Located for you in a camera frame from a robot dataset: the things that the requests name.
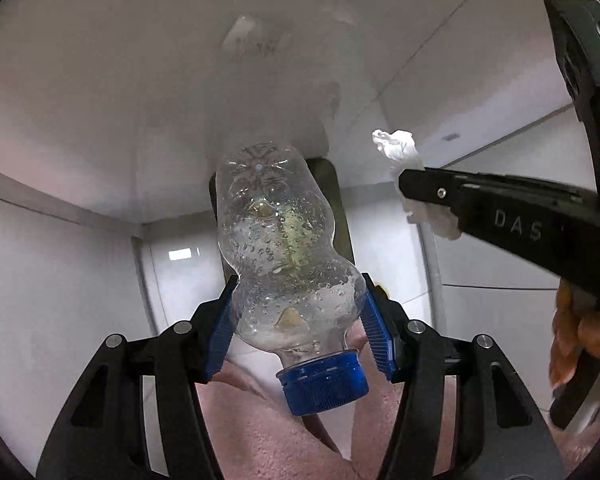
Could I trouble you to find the white tissue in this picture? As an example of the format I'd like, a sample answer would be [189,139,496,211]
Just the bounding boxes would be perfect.
[371,129,462,240]

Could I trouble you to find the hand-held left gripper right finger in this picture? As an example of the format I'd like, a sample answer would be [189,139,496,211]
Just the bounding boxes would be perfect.
[362,272,566,480]

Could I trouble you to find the person's right hand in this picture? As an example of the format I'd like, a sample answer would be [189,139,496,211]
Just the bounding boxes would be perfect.
[550,279,600,391]

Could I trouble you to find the pink fleece clothing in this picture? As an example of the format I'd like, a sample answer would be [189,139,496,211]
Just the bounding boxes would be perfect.
[195,332,588,480]

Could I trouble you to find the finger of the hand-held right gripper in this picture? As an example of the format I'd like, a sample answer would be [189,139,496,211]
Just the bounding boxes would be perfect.
[397,167,581,213]

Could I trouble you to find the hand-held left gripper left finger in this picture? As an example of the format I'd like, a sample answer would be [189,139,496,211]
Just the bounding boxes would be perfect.
[35,277,238,480]

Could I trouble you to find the clear bottle with blue cap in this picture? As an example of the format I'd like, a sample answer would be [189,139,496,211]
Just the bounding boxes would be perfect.
[215,142,370,416]

